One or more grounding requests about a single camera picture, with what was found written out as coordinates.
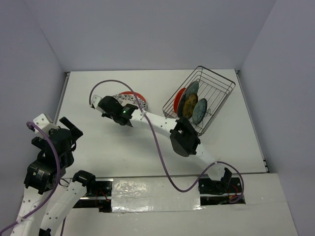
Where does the orange translucent plate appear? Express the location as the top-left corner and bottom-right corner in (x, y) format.
(173, 88), (186, 114)

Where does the brown speckled plate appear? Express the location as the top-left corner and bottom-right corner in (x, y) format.
(183, 93), (198, 119)

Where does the dark teal glazed plate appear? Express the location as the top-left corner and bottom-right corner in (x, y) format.
(182, 81), (199, 99)

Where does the small blue patterned plate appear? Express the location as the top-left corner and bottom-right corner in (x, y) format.
(192, 98), (208, 125)

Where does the red and teal plate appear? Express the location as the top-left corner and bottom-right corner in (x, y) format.
(120, 91), (145, 100)

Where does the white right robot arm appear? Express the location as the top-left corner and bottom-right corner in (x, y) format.
(91, 95), (232, 192)

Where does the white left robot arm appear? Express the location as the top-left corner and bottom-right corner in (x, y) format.
(11, 114), (96, 236)

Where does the silver foil tape sheet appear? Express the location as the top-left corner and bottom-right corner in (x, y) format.
(111, 177), (201, 213)

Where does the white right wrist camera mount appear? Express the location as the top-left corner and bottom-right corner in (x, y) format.
(90, 95), (102, 109)

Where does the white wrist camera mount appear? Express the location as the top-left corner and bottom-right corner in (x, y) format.
(33, 113), (59, 136)
(90, 95), (102, 109)

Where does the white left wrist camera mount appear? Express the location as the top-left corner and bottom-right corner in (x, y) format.
(33, 113), (59, 136)

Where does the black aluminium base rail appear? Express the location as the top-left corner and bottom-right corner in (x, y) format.
(74, 177), (242, 213)

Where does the black wire dish rack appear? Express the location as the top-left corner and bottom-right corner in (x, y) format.
(162, 66), (235, 136)

